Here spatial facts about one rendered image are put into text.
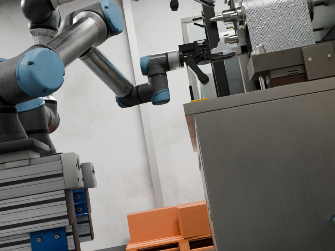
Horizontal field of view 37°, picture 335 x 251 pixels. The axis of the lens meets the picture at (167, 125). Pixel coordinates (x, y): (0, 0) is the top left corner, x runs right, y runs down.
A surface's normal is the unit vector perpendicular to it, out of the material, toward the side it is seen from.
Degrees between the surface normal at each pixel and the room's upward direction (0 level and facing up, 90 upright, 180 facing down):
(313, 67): 90
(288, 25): 90
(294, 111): 90
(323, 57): 90
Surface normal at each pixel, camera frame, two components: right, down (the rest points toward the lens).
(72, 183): 0.07, -0.12
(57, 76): 0.82, -0.14
